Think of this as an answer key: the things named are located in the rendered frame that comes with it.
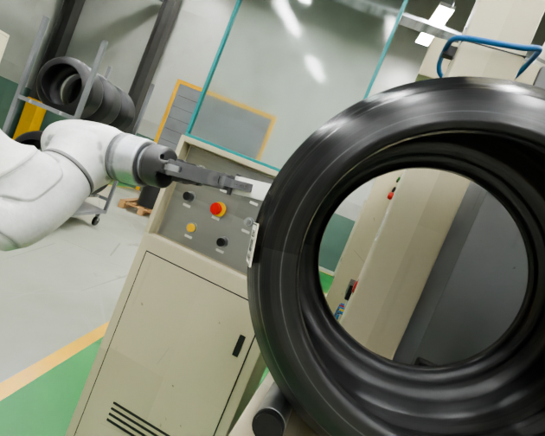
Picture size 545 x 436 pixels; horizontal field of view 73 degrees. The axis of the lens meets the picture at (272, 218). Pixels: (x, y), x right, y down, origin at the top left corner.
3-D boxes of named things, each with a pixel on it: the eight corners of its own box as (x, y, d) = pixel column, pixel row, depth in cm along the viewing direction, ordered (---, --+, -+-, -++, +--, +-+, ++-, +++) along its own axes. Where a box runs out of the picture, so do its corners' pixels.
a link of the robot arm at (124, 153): (142, 139, 72) (169, 145, 71) (131, 184, 73) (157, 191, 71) (112, 126, 64) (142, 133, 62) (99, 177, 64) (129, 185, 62)
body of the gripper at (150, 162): (140, 137, 63) (189, 149, 60) (166, 149, 71) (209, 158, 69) (130, 181, 63) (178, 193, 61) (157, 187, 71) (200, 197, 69)
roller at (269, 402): (318, 347, 82) (305, 362, 83) (303, 333, 83) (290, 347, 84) (291, 429, 48) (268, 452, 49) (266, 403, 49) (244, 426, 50)
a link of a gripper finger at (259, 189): (237, 176, 63) (235, 176, 62) (275, 185, 61) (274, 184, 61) (233, 193, 63) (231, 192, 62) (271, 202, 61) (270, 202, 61)
